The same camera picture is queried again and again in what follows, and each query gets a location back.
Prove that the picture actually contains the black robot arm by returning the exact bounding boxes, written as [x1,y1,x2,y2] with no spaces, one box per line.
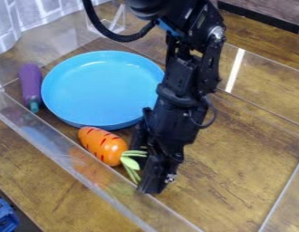
[127,0,226,194]

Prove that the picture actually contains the white patterned curtain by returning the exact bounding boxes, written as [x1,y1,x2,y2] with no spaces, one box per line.
[0,0,112,57]

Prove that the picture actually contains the blue round plate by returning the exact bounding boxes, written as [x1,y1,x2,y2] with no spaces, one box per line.
[42,51,164,131]

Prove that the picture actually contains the purple toy eggplant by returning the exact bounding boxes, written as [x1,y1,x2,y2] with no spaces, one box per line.
[20,63,43,113]

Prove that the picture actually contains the black braided cable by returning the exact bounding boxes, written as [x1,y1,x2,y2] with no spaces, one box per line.
[82,0,159,44]

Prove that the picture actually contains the orange toy carrot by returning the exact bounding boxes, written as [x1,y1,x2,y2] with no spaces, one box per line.
[78,126,148,184]

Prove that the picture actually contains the dark wooden furniture edge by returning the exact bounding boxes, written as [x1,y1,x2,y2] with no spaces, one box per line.
[215,0,299,34]

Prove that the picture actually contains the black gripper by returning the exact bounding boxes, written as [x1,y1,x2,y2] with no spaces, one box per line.
[128,84,211,195]

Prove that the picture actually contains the blue object at corner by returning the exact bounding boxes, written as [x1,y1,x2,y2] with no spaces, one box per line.
[0,198,20,232]

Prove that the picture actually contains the clear acrylic enclosure wall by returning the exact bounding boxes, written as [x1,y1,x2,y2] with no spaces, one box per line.
[0,0,299,232]

